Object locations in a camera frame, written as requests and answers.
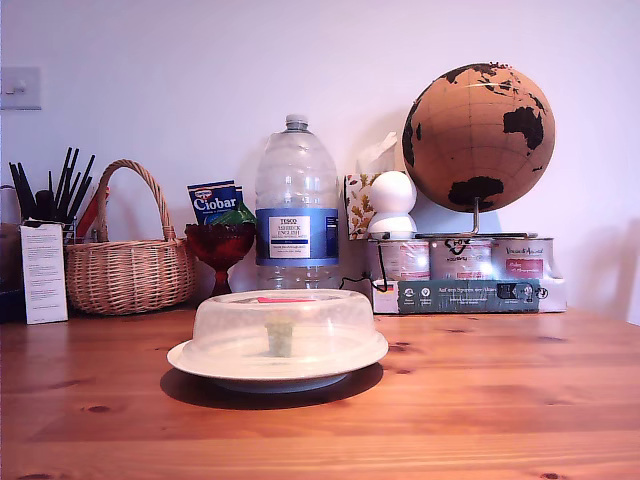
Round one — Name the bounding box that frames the dark blue flat object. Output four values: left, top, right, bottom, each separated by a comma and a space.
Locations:
0, 288, 27, 324

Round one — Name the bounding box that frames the white ceramic plate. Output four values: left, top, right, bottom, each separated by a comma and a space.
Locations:
166, 339, 387, 395

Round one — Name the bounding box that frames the white tissue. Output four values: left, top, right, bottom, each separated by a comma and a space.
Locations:
356, 132, 399, 174

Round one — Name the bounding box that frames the leaf print tissue box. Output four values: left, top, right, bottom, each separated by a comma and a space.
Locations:
343, 171, 386, 241

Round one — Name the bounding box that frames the clear plastic dome cover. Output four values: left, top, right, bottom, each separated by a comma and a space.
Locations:
180, 288, 390, 367

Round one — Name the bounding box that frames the green coffee capsule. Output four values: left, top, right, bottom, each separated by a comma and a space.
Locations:
263, 313, 296, 359

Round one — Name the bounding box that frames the red glass goblet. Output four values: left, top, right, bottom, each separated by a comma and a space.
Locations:
184, 222, 257, 297

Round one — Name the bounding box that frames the thin black power cable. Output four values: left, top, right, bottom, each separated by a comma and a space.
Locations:
341, 234, 396, 294

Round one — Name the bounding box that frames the dark brown jar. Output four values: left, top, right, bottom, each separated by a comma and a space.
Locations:
0, 183, 24, 294

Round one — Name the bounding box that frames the green foil wrapper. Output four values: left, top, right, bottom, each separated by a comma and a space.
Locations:
219, 202, 257, 230

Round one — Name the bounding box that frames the white wall light switch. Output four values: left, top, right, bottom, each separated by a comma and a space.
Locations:
0, 66, 42, 111

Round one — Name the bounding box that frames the cardboard tray with green label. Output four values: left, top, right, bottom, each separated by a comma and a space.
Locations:
367, 238, 569, 316

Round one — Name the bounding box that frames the black chopstick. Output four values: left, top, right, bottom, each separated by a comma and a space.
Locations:
8, 161, 31, 221
53, 146, 73, 221
15, 159, 39, 220
59, 147, 80, 221
67, 153, 96, 222

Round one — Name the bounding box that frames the wicker basket with handle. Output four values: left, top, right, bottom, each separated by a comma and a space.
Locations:
63, 158, 197, 317

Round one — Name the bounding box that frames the large clear water bottle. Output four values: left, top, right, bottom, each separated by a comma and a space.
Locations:
254, 113, 342, 292

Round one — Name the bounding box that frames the metal globe stand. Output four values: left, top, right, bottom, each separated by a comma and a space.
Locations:
413, 197, 540, 241

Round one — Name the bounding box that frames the red handled tool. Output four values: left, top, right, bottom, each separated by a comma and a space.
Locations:
74, 187, 110, 241

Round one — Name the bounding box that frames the white printed carton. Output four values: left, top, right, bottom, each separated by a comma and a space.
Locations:
18, 222, 69, 326

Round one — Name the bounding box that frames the paint can with red label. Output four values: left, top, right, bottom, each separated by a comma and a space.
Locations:
382, 238, 432, 281

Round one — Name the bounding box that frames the cork globe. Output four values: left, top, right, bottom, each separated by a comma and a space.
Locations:
402, 62, 556, 211

